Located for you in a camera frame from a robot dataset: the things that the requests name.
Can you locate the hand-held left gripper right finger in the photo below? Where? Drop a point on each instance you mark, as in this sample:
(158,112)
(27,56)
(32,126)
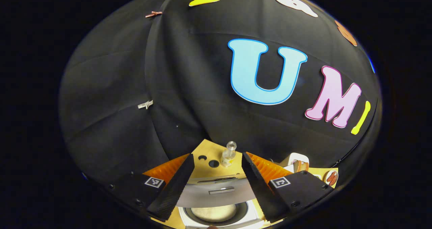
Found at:
(260,188)

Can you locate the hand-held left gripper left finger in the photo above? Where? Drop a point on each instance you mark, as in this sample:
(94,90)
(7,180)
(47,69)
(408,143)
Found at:
(175,188)

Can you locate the white rice cooker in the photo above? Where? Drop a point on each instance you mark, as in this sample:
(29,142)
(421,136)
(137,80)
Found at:
(216,195)

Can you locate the small clear bottle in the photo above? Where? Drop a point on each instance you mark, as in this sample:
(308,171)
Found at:
(227,159)

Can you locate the toasted bread slice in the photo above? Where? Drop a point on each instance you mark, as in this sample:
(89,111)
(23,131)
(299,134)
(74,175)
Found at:
(304,166)
(297,166)

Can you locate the white toaster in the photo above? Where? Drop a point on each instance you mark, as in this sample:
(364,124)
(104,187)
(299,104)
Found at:
(298,156)

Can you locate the round white plate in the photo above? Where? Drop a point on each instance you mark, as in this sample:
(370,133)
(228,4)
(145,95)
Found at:
(325,177)

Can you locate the red meat slice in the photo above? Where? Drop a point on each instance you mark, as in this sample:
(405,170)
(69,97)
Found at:
(332,178)

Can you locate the silver clip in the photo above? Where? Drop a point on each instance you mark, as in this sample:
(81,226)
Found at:
(145,104)

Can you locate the red clip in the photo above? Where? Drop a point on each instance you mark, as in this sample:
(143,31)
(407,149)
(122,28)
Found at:
(153,14)

